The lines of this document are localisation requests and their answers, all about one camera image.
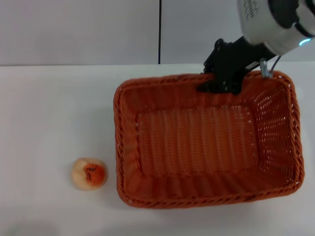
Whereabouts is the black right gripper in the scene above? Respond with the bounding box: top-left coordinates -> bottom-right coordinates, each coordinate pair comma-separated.
196,36 -> 274,96

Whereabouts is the orange woven plastic basket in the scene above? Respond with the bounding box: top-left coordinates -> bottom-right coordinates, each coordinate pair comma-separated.
113,70 -> 306,209

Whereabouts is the peach toy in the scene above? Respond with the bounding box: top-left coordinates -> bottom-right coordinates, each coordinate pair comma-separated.
71,157 -> 109,191

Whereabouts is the metal cable connector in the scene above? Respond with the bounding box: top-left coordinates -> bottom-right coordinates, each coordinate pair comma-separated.
259,58 -> 271,79

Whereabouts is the thin grey cable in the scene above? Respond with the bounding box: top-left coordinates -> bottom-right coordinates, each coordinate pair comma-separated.
268,55 -> 283,74

